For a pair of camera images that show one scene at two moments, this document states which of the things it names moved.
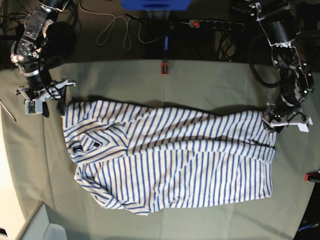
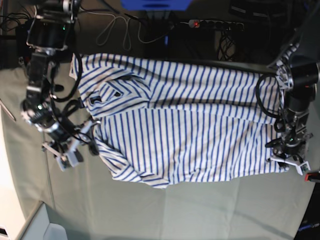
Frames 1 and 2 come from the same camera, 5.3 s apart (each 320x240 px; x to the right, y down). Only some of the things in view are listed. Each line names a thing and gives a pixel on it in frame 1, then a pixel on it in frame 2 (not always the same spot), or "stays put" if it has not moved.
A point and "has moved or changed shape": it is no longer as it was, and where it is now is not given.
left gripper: x=33 y=102 -> x=68 y=154
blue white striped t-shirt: x=140 y=157 has moved or changed shape
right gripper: x=276 y=120 -> x=290 y=159
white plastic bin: x=38 y=227 stays put
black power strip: x=215 y=24 stays put
